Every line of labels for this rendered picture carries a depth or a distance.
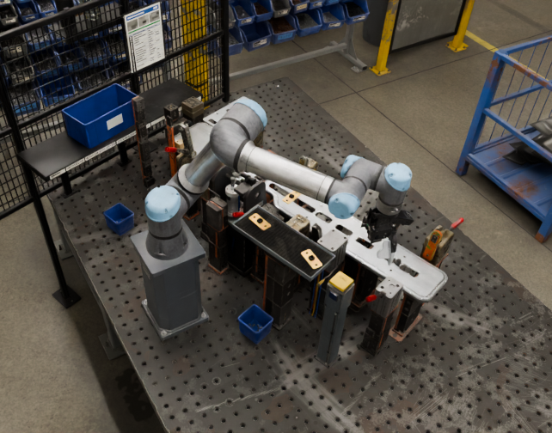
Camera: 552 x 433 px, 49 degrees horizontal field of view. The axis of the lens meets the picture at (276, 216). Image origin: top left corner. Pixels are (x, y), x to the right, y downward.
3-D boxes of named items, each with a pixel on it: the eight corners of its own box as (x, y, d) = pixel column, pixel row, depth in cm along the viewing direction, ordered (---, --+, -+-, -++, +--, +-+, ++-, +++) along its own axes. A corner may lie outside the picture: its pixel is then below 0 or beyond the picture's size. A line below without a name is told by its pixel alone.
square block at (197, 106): (206, 160, 314) (204, 101, 289) (195, 167, 309) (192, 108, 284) (196, 154, 317) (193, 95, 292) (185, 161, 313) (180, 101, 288)
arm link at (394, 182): (389, 155, 170) (417, 167, 168) (381, 183, 179) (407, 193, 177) (379, 173, 165) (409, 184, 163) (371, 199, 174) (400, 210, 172)
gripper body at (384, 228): (359, 227, 188) (367, 201, 179) (383, 221, 191) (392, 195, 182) (371, 246, 184) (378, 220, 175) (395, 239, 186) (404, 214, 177)
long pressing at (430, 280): (455, 273, 227) (456, 270, 226) (423, 307, 215) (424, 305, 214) (201, 121, 290) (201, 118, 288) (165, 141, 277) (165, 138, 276)
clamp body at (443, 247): (439, 290, 259) (461, 231, 233) (421, 310, 250) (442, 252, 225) (418, 277, 263) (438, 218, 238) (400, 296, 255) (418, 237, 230)
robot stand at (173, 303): (162, 341, 233) (151, 274, 206) (141, 304, 246) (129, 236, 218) (209, 320, 242) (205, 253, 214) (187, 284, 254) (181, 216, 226)
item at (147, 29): (167, 58, 299) (161, -2, 278) (130, 76, 286) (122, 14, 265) (163, 57, 300) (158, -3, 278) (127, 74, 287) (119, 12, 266)
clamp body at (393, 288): (391, 343, 238) (409, 285, 213) (375, 361, 232) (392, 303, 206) (371, 329, 242) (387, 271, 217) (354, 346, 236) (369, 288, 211)
